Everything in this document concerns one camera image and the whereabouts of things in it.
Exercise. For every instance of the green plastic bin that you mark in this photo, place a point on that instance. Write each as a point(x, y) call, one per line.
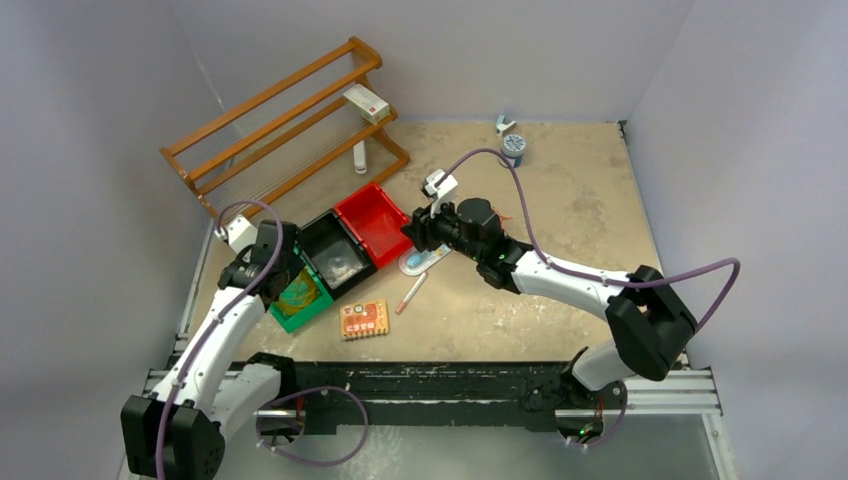
point(301, 301)

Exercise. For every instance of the white orange pen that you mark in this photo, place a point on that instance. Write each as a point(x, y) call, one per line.
point(411, 293)

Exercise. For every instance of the wooden shelf rack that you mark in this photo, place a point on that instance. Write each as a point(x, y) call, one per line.
point(279, 139)

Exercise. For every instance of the blue toothbrush blister pack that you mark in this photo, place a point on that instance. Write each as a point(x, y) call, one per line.
point(414, 263)

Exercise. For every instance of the white stapler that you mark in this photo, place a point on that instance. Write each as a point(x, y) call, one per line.
point(360, 158)

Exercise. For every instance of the black plastic bin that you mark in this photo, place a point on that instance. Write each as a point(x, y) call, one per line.
point(336, 255)

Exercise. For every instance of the orange snack packet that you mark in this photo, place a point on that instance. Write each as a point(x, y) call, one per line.
point(364, 319)

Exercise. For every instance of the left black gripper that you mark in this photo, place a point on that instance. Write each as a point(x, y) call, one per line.
point(294, 265)

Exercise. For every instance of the white red carton box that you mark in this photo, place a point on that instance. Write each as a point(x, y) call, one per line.
point(370, 106)

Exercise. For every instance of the blue lidded jar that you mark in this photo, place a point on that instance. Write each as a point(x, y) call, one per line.
point(513, 148)

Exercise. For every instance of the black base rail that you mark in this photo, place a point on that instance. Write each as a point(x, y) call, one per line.
point(323, 396)

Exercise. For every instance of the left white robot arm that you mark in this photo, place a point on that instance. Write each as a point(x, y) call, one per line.
point(180, 429)

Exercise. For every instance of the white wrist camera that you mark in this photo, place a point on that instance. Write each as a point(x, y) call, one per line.
point(237, 234)
point(440, 188)

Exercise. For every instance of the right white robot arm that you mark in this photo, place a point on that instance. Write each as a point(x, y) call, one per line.
point(649, 323)

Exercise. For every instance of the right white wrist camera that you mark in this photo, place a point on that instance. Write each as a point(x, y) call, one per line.
point(440, 188)

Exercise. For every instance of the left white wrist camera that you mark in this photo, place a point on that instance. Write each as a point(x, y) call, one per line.
point(237, 234)

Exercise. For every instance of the red plastic bin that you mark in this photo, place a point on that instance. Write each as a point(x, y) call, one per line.
point(376, 221)

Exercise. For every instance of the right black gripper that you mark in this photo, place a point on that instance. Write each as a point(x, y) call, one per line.
point(423, 229)

